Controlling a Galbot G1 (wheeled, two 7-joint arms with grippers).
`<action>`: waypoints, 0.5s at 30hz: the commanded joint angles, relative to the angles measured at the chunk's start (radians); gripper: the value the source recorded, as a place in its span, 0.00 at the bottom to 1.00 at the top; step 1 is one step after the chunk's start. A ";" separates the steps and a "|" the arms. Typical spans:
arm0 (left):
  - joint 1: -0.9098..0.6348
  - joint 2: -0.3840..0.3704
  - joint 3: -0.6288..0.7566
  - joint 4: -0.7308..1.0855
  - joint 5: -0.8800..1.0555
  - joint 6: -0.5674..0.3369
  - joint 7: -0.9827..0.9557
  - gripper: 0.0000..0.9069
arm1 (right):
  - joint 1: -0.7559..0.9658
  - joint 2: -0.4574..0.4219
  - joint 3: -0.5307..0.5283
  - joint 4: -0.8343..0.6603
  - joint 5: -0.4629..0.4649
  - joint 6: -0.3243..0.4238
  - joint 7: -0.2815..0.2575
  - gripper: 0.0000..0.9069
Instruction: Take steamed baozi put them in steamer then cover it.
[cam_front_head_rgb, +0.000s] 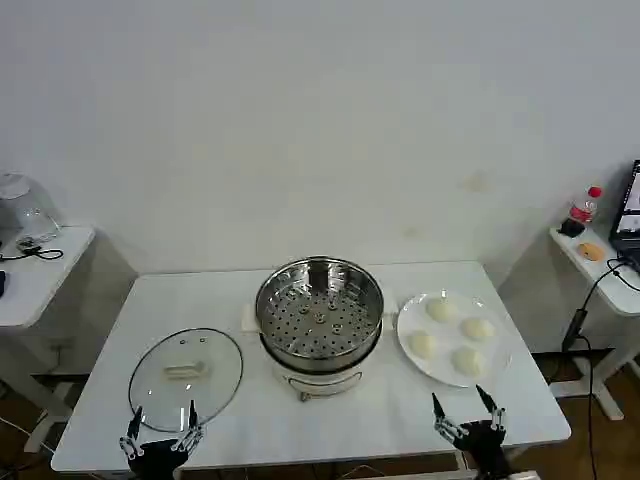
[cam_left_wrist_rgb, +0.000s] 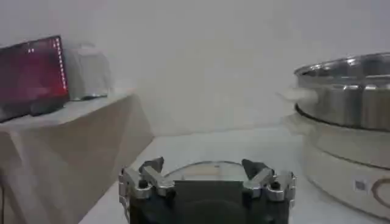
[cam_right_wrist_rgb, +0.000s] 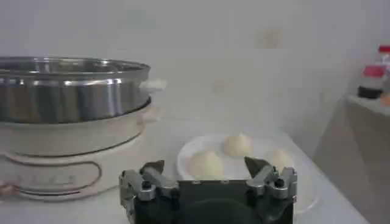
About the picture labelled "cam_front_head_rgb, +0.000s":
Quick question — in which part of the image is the white steamer base pot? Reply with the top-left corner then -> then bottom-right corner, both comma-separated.
241,299 -> 401,402

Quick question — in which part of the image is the black laptop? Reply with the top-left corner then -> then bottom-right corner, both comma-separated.
608,159 -> 640,274

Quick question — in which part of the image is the white steamed bun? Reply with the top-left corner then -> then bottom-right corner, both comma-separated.
460,316 -> 496,342
450,347 -> 487,377
407,331 -> 439,361
426,298 -> 459,325

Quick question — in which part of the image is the black coiled cable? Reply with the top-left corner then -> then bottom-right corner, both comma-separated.
0,239 -> 65,262

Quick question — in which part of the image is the white small table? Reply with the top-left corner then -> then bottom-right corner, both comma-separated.
51,259 -> 574,480

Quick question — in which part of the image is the glass lid with dark rim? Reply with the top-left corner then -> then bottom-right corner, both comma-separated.
128,327 -> 245,434

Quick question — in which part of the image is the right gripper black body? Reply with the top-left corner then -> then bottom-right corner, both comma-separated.
452,421 -> 512,480

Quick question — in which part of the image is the white side table with legs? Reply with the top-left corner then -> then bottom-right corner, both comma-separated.
548,225 -> 640,421

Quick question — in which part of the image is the clear bottle with red cap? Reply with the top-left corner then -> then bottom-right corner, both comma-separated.
569,185 -> 604,225

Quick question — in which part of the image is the clear glass jar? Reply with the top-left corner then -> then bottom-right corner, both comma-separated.
0,172 -> 62,246

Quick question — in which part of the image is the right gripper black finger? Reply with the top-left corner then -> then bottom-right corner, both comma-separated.
475,384 -> 506,430
432,392 -> 469,442

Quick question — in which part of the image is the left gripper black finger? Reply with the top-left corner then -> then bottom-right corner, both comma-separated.
172,399 -> 204,453
118,405 -> 146,459

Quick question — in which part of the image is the white round plate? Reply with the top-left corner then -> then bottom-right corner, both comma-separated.
397,289 -> 514,389

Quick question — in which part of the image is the steel perforated steamer basket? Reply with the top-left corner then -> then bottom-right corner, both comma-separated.
254,255 -> 386,374

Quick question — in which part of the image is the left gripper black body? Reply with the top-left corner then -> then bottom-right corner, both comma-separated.
127,439 -> 194,480

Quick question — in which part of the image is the black power cable with adapter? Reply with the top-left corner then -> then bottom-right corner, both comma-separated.
561,257 -> 640,480

